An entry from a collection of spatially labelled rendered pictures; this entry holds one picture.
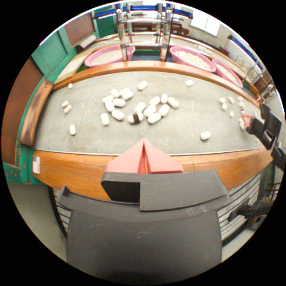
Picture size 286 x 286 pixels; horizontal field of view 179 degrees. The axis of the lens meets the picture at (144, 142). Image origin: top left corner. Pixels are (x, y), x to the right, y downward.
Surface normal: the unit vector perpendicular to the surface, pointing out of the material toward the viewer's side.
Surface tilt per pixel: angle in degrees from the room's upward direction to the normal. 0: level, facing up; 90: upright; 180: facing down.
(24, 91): 90
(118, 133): 0
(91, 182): 0
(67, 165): 0
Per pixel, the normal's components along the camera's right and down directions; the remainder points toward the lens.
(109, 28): 0.07, 0.97
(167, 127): 0.00, -0.24
